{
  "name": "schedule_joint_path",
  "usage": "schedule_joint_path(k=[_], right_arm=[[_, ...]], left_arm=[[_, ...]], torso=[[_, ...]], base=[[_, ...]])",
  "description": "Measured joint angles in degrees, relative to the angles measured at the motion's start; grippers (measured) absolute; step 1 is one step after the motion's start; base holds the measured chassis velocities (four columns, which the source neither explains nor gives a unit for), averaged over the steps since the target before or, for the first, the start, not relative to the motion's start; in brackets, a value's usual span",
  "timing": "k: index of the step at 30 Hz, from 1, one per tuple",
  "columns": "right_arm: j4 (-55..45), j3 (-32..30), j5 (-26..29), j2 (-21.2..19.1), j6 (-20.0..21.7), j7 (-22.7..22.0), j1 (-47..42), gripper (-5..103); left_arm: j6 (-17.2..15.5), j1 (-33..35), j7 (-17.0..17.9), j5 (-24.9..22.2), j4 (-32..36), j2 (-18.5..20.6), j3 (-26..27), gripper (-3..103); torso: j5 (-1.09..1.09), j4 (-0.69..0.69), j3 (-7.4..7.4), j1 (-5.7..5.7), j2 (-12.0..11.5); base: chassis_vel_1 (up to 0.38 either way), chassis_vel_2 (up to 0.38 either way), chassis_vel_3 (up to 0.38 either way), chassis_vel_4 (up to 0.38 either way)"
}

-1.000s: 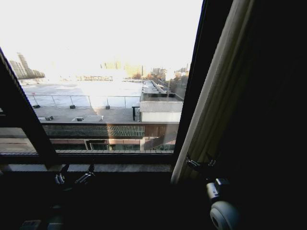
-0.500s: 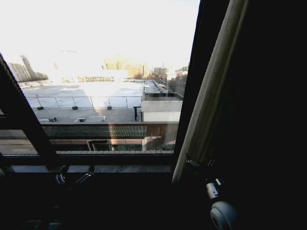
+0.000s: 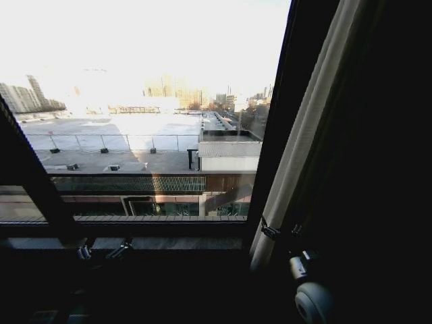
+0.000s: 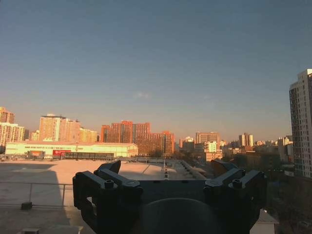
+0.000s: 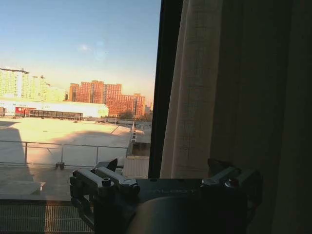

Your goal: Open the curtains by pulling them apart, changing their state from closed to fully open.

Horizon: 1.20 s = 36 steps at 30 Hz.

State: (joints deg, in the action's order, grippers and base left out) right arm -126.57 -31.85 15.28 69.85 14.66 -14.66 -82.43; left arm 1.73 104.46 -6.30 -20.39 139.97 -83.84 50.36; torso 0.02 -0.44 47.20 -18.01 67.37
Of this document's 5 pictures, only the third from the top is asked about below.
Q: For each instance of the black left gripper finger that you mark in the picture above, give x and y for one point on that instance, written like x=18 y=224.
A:
x=84 y=253
x=119 y=252

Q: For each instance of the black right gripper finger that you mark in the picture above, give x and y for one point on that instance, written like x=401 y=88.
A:
x=270 y=231
x=297 y=229

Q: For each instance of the beige curtain with dark lining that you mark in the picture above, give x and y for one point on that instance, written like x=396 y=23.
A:
x=303 y=141

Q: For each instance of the glass facade building outside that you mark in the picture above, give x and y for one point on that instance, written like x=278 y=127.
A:
x=152 y=192

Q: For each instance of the white rooftop building outside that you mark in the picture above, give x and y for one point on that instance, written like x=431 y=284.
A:
x=229 y=152

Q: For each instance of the rooftop metal railing outside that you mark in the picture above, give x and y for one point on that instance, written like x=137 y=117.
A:
x=114 y=141

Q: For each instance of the yellow sunlit buildings outside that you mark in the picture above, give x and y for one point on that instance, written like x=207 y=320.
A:
x=179 y=91

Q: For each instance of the grey high-rise buildings outside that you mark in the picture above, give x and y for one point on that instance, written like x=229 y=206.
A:
x=23 y=96

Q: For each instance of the dark window frame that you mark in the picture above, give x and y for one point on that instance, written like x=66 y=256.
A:
x=266 y=135

